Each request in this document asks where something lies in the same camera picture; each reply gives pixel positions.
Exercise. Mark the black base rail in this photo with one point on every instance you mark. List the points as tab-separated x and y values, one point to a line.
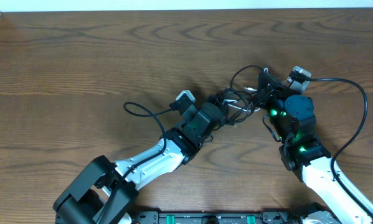
312	213

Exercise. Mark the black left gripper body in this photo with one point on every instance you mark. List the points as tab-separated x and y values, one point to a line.
220	101

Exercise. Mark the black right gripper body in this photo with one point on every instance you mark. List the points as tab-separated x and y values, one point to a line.
265	90

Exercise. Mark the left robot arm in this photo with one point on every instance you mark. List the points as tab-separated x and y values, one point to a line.
104	191

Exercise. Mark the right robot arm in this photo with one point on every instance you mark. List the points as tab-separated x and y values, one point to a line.
302	152

